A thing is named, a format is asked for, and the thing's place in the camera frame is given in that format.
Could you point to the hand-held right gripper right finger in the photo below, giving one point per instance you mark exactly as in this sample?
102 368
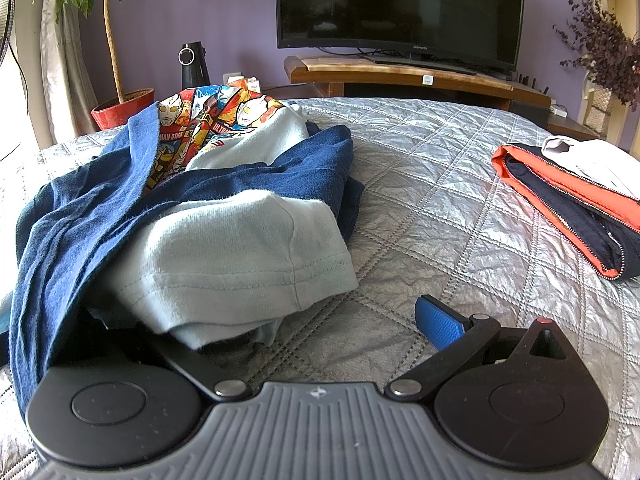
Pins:
440 321

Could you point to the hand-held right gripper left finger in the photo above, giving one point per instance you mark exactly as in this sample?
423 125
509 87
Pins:
200 372

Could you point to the light blue navy printed T-shirt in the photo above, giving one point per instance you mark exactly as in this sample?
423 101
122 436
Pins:
225 250

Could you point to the grey quilted bedspread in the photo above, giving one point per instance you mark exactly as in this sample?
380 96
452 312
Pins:
425 210

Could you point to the folded orange navy jacket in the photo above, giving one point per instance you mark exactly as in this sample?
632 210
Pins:
560 200

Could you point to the folded white garment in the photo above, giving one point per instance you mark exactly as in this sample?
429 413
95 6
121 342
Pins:
600 165

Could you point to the woven plant basket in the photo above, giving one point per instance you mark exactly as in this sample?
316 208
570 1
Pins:
600 107

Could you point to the orange tissue pack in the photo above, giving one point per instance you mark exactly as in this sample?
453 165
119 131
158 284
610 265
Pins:
241 85

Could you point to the black speaker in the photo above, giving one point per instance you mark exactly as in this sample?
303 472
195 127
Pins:
195 72

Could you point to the beige curtain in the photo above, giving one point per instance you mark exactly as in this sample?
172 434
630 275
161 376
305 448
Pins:
65 85

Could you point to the black flat screen television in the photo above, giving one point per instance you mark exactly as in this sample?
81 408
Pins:
400 5

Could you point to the dried purple plant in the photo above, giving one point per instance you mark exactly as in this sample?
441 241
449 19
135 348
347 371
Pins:
605 45

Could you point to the green potted tree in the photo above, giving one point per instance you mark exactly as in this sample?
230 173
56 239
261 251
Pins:
111 35

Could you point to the black standing fan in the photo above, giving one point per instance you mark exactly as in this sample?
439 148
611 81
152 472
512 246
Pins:
4 25

